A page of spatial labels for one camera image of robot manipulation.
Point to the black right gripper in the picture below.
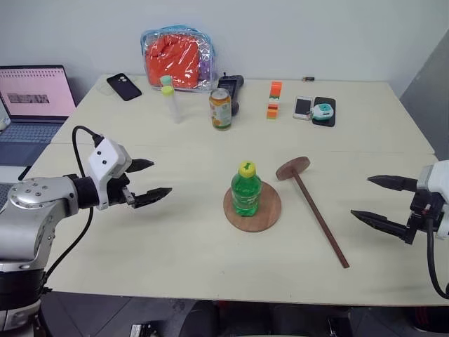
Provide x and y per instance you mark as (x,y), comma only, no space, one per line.
(422,207)

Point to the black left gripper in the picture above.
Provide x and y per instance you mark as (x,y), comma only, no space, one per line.
(115,193)

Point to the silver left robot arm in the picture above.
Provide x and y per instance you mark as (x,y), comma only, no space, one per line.
(31,207)

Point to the brown wooden rod with base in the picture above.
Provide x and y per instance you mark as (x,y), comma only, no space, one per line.
(315,210)

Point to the round brown wooden disc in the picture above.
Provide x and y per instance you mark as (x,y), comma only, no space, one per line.
(270,214)

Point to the clear tube yellow cap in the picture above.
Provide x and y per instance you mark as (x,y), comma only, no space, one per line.
(173,105)

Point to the green soda bottle yellow cap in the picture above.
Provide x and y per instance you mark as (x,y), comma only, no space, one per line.
(246,196)

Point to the orange drink can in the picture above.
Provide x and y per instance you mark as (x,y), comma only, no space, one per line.
(220,112)

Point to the clear tube green cap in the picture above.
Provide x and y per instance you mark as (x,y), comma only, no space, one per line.
(165,81)

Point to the black pad with tape measure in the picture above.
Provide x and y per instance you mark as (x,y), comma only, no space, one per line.
(328,121)

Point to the grey partition panel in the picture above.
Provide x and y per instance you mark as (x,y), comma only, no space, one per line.
(428,98)

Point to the white teal small gadget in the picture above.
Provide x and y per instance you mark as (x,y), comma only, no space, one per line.
(322,111)

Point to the clear bag with orange clothes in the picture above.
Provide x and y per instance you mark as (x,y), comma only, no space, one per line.
(175,59)

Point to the black handheld controller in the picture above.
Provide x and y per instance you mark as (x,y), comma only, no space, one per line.
(228,86)

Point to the white smartphone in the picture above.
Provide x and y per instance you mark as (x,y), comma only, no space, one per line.
(303,108)

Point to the open laptop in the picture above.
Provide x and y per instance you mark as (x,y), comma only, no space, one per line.
(31,105)

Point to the small black stick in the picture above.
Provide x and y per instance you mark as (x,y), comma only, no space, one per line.
(308,79)

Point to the orange white block stack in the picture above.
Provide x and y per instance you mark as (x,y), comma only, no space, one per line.
(274,102)

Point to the white rounded object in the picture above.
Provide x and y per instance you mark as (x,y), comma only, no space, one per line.
(3,123)

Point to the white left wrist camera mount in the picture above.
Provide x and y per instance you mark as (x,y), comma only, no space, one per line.
(107,158)

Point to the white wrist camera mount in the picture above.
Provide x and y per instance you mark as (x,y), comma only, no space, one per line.
(438,179)
(107,158)

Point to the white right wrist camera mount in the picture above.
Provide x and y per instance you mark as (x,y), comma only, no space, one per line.
(438,179)

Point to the black smartphone with camera bump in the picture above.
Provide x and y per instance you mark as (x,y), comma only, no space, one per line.
(124,87)

